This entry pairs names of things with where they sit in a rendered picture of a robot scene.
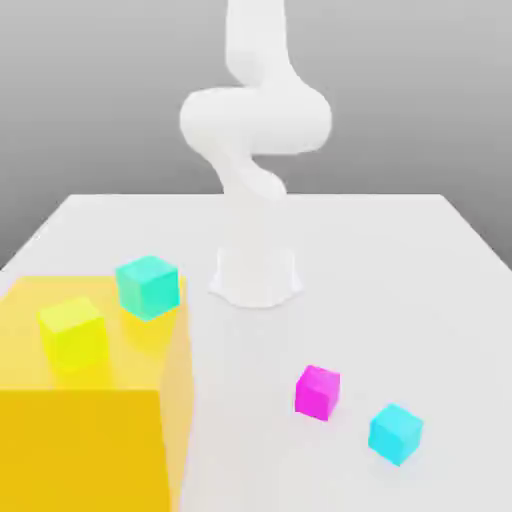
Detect small cyan cube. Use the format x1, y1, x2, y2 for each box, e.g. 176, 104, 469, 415
367, 402, 425, 468

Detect small yellow cube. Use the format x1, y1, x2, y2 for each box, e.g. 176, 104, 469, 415
37, 296, 110, 372

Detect large yellow box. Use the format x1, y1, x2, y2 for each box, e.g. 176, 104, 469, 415
0, 274, 196, 512

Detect small magenta cube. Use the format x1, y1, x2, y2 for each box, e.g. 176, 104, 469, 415
294, 364, 342, 423

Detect small teal cube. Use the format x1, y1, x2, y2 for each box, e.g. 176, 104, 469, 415
114, 254, 181, 323

